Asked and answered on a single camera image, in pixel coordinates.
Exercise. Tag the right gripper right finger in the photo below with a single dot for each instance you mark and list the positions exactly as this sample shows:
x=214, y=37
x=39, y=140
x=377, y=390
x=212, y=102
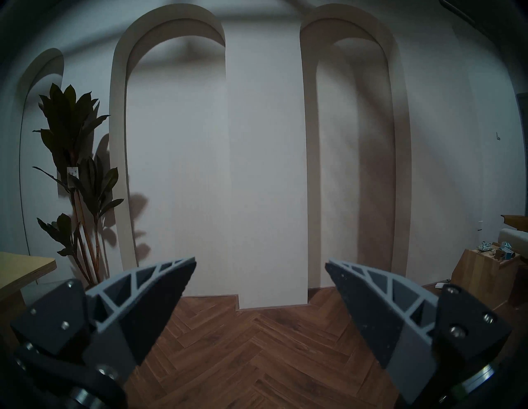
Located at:
x=392, y=321

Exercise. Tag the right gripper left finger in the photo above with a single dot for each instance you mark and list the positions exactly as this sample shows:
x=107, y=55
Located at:
x=123, y=313

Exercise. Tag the wooden cube box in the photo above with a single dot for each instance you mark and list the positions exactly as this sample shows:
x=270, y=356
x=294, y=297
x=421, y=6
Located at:
x=486, y=276

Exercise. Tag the light wooden table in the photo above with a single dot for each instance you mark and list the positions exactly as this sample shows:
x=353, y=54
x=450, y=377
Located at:
x=20, y=268

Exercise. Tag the crumpled teal white wrapper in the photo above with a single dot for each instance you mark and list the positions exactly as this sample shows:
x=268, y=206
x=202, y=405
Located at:
x=484, y=247

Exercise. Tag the blue crumpled packaging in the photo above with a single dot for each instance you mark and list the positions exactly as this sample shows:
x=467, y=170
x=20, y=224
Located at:
x=505, y=250

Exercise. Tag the white cushioned wooden armchair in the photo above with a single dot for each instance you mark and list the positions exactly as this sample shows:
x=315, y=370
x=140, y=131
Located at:
x=515, y=237

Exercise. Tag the white tag on plant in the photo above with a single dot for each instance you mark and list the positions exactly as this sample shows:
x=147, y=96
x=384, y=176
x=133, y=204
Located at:
x=73, y=172

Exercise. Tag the tall green leafy plant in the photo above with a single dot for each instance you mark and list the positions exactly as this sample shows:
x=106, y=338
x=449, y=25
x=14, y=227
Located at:
x=74, y=123

